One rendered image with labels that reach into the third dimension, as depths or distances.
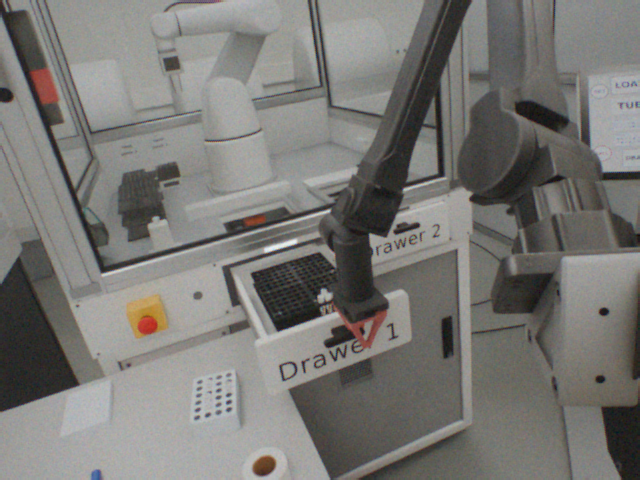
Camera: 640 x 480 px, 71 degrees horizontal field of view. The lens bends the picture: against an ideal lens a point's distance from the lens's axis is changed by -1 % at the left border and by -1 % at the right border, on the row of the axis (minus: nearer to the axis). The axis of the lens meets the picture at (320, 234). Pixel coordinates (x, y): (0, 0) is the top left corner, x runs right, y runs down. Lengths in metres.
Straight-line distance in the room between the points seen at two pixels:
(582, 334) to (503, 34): 0.32
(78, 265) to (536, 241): 0.89
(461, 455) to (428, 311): 0.59
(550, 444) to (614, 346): 1.52
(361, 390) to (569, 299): 1.14
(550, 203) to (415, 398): 1.24
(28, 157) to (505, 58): 0.82
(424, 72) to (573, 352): 0.44
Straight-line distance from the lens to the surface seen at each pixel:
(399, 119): 0.66
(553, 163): 0.40
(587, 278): 0.33
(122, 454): 0.95
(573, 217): 0.37
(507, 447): 1.83
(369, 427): 1.54
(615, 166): 1.31
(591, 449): 1.84
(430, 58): 0.68
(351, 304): 0.72
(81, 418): 1.05
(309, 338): 0.80
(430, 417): 1.66
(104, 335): 1.13
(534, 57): 0.50
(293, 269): 1.05
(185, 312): 1.11
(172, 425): 0.96
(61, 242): 1.04
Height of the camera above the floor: 1.38
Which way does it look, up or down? 24 degrees down
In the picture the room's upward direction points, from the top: 9 degrees counter-clockwise
